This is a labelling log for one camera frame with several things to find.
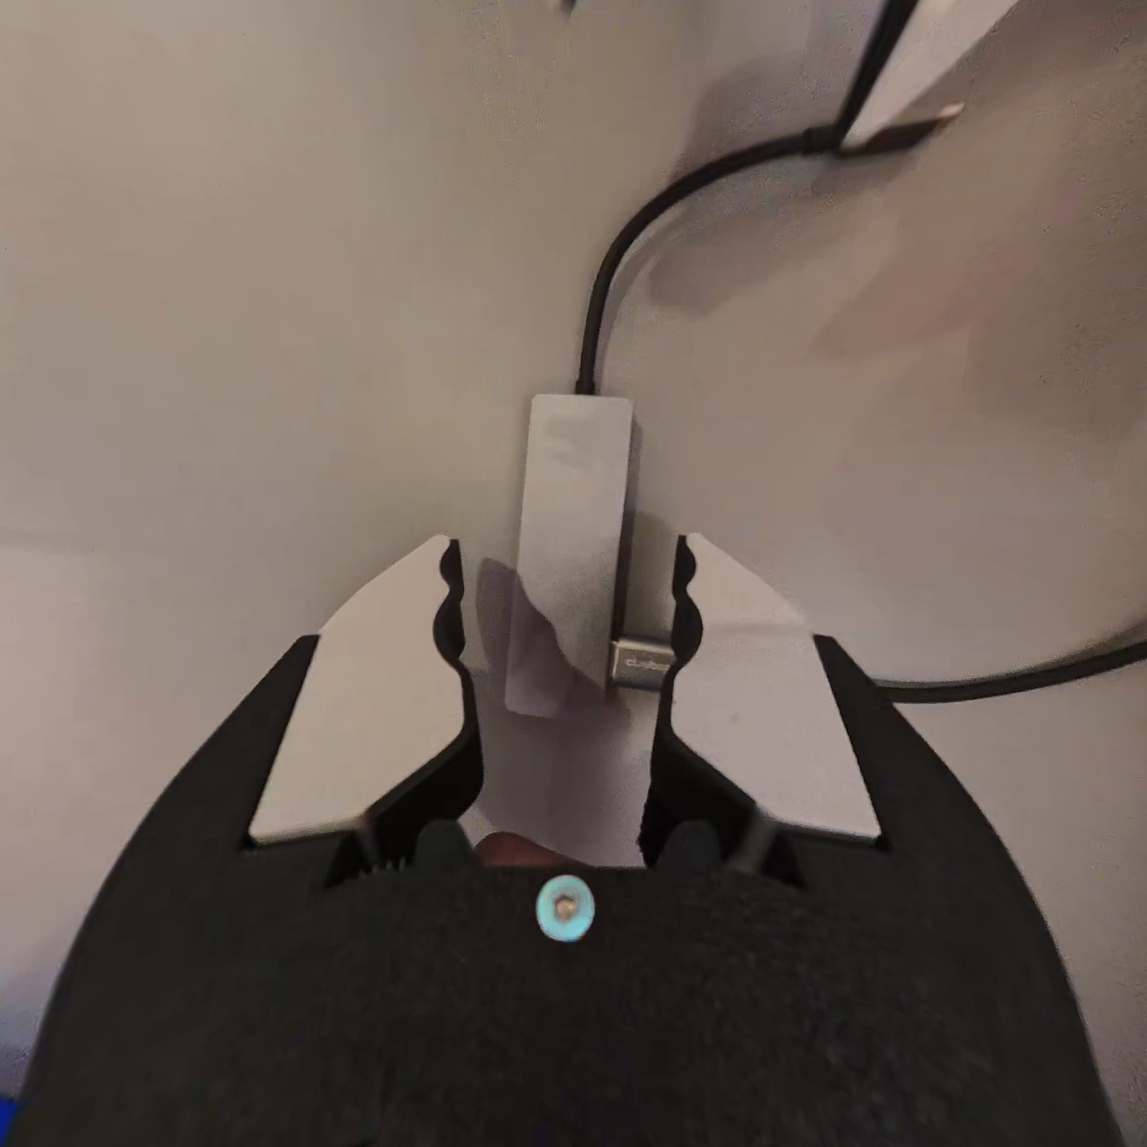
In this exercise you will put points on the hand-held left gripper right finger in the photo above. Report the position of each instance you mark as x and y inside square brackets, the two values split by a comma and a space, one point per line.
[770, 717]

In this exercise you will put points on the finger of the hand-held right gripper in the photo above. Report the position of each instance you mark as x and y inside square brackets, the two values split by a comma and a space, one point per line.
[941, 45]

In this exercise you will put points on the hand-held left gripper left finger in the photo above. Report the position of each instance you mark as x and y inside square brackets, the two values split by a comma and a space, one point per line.
[376, 707]

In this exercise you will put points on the grey usb hub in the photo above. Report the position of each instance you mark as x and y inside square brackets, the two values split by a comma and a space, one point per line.
[574, 493]

